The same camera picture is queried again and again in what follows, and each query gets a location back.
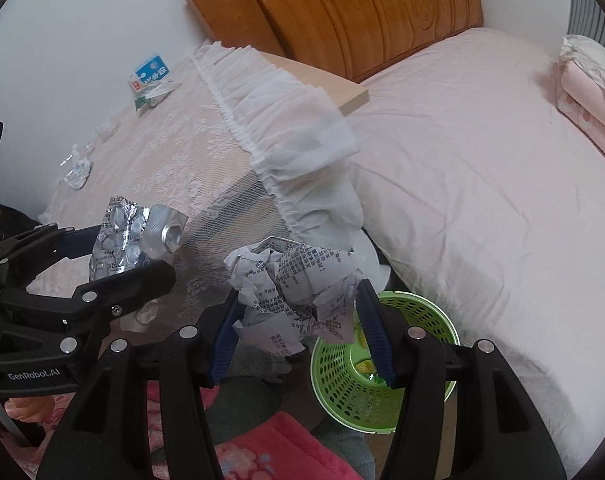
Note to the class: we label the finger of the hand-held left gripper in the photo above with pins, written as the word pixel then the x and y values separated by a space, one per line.
pixel 132 282
pixel 77 240

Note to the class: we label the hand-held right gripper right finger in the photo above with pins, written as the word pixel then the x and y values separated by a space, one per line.
pixel 377 340

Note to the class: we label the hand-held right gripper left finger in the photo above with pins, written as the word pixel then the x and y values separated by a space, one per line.
pixel 222 345

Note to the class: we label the silver blister pack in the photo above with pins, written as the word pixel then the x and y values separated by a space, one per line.
pixel 127 230

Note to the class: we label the green plastic basket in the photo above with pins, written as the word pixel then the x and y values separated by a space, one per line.
pixel 342 390

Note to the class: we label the printed paper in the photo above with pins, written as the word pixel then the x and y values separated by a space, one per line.
pixel 292 280

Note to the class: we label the blue milk carton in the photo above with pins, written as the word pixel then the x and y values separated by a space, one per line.
pixel 152 69

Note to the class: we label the person's left hand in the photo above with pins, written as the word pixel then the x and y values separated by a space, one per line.
pixel 30 407

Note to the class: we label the crumpled silver wrapper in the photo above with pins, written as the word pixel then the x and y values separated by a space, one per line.
pixel 78 174

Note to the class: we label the dark cloth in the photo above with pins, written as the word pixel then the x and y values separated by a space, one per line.
pixel 7 217

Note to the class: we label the clear plastic wrap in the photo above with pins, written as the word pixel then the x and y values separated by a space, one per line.
pixel 106 130
pixel 75 152

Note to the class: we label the person's pink floral clothing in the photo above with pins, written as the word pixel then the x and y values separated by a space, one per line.
pixel 262 455

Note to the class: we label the white lace tablecloth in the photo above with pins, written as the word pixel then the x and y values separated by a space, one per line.
pixel 192 160

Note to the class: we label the crumpled green white packet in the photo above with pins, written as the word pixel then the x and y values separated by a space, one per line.
pixel 155 96

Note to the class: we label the small white red carton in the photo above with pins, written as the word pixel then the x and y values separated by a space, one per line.
pixel 135 85

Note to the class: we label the bed with pink sheet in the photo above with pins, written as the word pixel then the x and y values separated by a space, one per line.
pixel 482 185

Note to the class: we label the light wooden bedside table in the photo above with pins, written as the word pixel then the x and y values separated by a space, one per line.
pixel 332 90

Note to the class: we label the wooden headboard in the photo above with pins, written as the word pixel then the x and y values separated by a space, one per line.
pixel 357 15

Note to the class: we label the folded pink quilt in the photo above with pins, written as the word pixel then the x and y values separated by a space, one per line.
pixel 592 95

